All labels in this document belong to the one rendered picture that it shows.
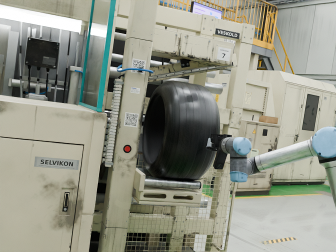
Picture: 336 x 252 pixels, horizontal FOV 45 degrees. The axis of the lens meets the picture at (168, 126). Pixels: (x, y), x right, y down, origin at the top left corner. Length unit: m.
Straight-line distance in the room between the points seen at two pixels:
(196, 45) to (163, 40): 0.22
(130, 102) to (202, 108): 0.39
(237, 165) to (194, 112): 0.49
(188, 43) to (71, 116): 1.32
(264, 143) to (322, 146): 5.49
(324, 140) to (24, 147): 1.09
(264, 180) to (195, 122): 5.24
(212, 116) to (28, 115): 1.06
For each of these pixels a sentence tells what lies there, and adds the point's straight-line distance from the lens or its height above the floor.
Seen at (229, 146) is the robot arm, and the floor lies 1.19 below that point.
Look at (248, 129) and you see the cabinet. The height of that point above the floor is 1.11.
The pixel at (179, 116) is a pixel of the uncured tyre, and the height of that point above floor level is 1.27.
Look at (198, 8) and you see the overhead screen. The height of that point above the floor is 2.79.
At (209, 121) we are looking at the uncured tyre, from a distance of 2.17.
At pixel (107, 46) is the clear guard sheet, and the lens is 1.48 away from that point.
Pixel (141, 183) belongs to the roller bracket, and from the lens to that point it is 2.17.
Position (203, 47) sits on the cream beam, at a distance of 2.64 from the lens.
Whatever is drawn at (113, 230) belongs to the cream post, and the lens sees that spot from 2.33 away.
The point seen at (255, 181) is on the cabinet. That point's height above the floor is 0.25.
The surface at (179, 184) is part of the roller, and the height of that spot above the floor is 0.90.
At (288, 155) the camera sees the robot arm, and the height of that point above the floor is 1.18.
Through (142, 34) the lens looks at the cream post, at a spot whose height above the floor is 1.68.
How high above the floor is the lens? 1.33
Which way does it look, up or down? 3 degrees down
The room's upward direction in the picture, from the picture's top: 8 degrees clockwise
